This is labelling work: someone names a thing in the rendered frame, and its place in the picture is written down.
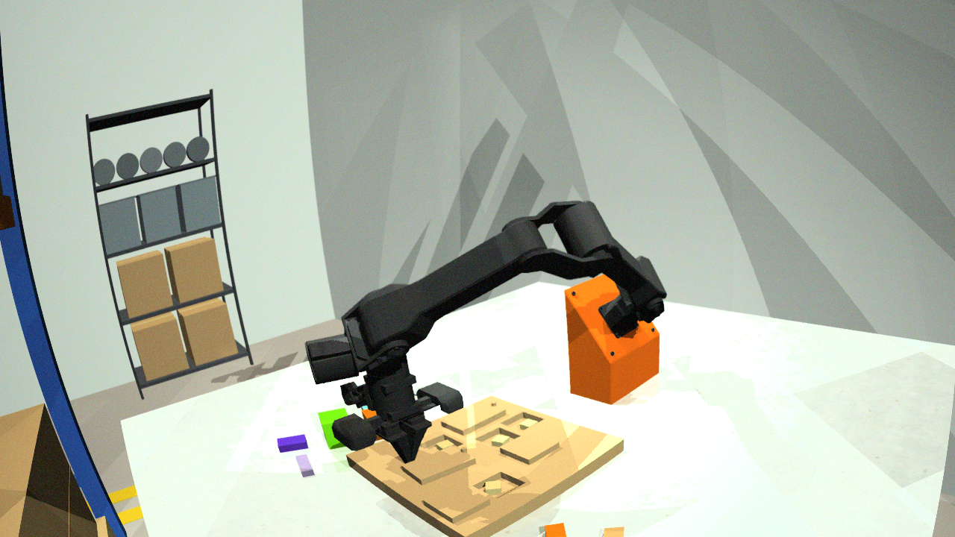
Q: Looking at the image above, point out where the purple flat block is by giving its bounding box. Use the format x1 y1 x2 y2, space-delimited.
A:
277 434 309 453

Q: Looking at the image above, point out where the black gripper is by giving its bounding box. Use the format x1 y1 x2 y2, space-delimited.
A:
331 368 464 464

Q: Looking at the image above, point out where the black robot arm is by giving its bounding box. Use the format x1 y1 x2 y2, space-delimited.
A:
305 201 667 385

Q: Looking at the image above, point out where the pale yellow square board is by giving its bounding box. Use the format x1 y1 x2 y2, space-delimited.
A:
346 396 624 537

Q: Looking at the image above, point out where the green cube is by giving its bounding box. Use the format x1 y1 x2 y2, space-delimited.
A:
318 408 348 450

